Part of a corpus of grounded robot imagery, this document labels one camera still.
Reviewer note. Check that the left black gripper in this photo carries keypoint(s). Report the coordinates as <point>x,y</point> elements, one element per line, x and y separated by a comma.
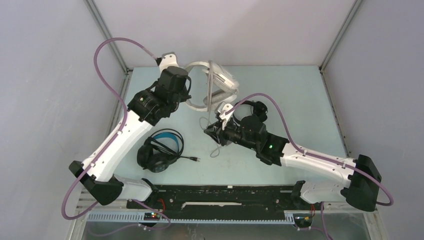
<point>184,95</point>

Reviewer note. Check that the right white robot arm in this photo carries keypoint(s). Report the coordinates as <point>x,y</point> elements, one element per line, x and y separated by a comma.
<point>355,179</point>

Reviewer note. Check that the small black on-ear headphones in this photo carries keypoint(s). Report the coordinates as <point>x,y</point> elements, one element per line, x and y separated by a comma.
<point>258,112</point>

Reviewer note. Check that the white gaming headset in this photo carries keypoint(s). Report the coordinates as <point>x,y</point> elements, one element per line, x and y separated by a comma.
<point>222,87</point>

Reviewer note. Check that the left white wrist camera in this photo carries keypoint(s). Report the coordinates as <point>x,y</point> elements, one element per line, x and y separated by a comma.
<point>167,60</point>

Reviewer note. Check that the black headset with blue band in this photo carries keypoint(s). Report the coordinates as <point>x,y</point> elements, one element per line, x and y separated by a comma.
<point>156,157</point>

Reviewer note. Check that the left aluminium frame post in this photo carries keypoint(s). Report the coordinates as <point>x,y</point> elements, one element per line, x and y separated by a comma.
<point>105,32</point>

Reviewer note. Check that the aluminium frame post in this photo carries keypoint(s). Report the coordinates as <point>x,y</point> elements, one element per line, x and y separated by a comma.
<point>105,32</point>
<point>340,34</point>

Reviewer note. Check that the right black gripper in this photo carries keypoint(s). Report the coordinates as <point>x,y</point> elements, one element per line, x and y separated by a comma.
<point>216,132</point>

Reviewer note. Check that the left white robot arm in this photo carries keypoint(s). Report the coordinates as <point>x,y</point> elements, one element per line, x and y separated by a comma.
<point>145,110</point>

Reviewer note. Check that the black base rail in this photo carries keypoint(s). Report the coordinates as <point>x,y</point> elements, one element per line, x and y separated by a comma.
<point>228,203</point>

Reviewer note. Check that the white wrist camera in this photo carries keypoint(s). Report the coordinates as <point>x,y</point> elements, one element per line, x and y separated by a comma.
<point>167,60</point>
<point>224,113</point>

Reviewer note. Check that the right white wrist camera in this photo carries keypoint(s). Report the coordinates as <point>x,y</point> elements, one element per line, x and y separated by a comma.
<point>224,113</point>

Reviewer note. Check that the right aluminium frame post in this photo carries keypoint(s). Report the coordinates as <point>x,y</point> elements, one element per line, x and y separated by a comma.
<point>340,34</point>

